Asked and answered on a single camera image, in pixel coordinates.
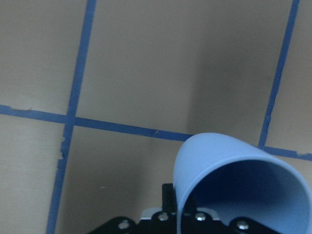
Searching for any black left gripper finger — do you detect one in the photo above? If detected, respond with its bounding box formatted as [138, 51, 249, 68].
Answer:
[162, 183, 176, 214]

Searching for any light blue plastic cup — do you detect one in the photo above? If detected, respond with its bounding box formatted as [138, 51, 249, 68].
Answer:
[173, 133, 312, 234]

